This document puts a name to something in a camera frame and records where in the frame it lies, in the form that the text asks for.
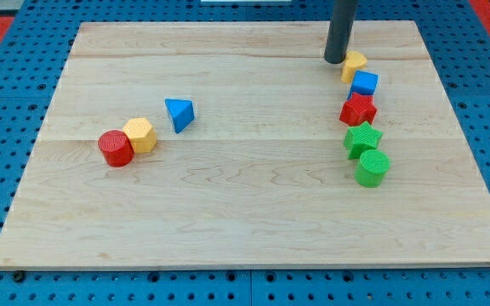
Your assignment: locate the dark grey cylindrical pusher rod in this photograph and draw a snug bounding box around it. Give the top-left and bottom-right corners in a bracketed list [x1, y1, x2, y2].
[324, 0, 358, 64]

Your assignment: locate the yellow heart block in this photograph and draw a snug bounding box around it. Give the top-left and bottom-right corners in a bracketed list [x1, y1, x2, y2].
[341, 51, 368, 83]

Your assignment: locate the blue cube block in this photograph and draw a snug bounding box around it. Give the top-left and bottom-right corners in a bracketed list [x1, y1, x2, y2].
[347, 71, 379, 99]

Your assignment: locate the blue triangle block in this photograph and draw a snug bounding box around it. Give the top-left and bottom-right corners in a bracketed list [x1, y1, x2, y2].
[164, 99, 196, 133]

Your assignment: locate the red cylinder block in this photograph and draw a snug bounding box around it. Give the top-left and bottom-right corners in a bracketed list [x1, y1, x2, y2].
[98, 130, 134, 167]

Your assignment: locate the green cylinder block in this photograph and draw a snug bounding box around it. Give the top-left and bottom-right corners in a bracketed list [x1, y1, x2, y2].
[354, 150, 390, 188]

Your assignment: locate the light wooden board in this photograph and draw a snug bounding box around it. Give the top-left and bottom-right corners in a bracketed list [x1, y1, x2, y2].
[0, 20, 490, 271]

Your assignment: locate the yellow hexagon block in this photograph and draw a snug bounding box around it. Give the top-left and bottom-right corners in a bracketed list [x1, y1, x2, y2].
[122, 117, 157, 153]

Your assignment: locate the green star block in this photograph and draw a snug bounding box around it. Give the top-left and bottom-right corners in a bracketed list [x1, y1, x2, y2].
[343, 122, 383, 160]

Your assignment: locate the red star block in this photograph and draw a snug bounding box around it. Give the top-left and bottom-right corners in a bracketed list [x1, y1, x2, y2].
[339, 92, 377, 127]

